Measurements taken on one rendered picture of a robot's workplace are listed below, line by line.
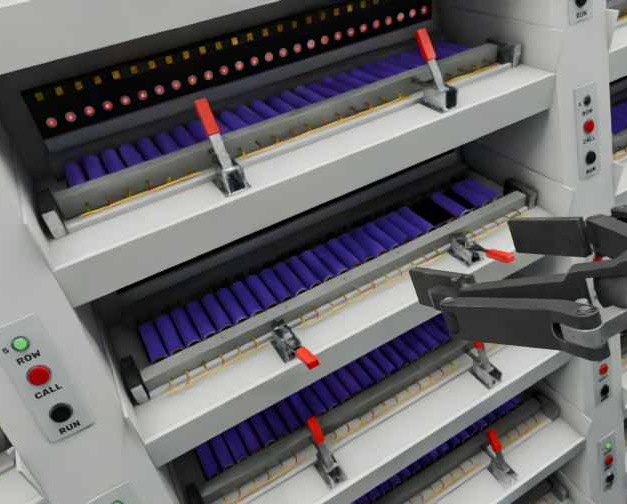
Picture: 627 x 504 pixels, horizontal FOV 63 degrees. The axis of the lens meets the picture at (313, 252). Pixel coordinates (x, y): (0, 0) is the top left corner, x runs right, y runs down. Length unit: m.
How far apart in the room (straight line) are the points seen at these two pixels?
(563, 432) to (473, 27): 0.67
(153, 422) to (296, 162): 0.31
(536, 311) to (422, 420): 0.49
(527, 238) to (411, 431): 0.38
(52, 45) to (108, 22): 0.05
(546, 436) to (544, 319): 0.72
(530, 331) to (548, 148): 0.49
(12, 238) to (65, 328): 0.09
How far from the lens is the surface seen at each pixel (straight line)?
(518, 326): 0.30
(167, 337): 0.63
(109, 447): 0.57
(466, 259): 0.68
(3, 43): 0.48
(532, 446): 0.98
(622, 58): 0.83
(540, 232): 0.44
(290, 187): 0.52
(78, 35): 0.48
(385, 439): 0.74
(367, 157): 0.56
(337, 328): 0.61
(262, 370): 0.58
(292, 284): 0.64
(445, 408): 0.77
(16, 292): 0.49
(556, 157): 0.76
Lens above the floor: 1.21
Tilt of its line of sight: 22 degrees down
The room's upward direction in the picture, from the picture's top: 17 degrees counter-clockwise
